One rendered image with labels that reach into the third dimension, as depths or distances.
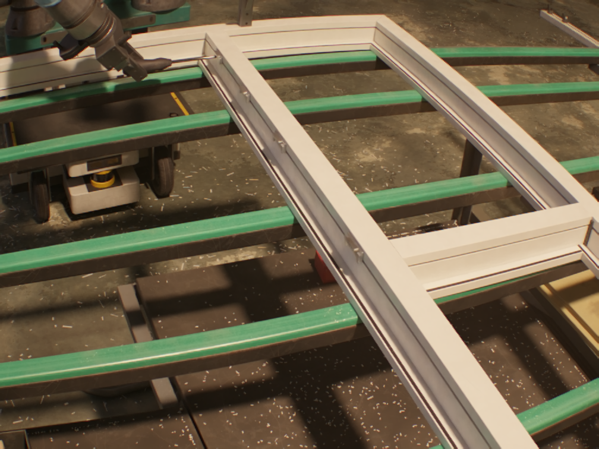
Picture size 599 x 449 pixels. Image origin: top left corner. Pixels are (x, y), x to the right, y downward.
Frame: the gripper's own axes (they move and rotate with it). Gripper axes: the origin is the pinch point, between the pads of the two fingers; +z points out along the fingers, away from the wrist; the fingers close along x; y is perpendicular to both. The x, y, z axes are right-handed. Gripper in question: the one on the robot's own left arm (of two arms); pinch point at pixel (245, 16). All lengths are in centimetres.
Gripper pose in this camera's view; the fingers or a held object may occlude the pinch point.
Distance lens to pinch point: 178.4
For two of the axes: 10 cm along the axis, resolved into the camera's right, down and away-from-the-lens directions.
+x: -3.6, -5.5, 7.6
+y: 9.3, -1.4, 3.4
